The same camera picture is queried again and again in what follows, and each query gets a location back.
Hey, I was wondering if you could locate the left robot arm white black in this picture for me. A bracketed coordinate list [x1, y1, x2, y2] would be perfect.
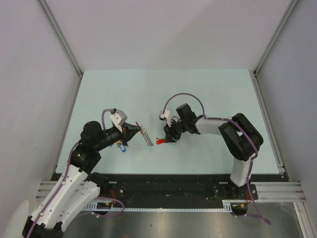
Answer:
[22, 121, 141, 238]

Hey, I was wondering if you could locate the aluminium front rail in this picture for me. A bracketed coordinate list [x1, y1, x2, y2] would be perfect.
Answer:
[36, 181, 56, 201]

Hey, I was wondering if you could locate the slotted cable duct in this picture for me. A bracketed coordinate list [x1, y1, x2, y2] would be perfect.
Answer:
[81, 200, 234, 213]

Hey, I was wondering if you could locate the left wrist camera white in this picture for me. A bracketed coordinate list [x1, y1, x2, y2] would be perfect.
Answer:
[109, 109, 127, 132]

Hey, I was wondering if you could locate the aluminium frame post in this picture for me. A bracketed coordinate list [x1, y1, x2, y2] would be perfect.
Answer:
[36, 0, 83, 79]
[253, 0, 301, 76]

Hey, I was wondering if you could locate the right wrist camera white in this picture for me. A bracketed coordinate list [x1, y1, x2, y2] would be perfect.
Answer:
[159, 110, 172, 127]

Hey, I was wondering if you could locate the red tag key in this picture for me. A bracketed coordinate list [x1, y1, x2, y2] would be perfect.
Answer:
[156, 138, 166, 145]

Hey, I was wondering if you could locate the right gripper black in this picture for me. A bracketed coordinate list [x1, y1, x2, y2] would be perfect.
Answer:
[163, 119, 188, 143]

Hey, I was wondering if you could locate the left aluminium frame post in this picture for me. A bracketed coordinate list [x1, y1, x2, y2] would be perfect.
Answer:
[36, 0, 83, 79]

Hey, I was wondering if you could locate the blue tag key front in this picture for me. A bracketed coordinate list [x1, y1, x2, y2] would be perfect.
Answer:
[117, 143, 126, 153]

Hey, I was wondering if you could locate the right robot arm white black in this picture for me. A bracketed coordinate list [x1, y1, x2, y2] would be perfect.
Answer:
[159, 104, 264, 199]

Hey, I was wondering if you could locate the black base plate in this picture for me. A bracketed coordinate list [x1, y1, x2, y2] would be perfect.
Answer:
[98, 174, 288, 207]

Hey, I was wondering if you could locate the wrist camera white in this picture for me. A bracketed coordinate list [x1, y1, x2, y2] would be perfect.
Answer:
[109, 109, 127, 132]
[159, 110, 172, 127]

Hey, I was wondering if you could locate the right aluminium frame post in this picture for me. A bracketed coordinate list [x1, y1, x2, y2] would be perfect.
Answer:
[253, 0, 301, 76]

